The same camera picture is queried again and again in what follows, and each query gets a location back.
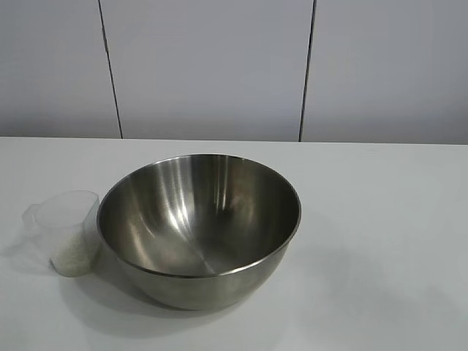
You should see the stainless steel mixing bowl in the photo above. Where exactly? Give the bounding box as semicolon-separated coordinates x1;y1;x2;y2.
96;153;303;311

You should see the clear plastic measuring cup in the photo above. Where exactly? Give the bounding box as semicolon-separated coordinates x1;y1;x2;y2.
22;189;102;279

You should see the white uncooked rice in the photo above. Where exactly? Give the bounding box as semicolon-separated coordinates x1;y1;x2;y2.
50;233;97;279

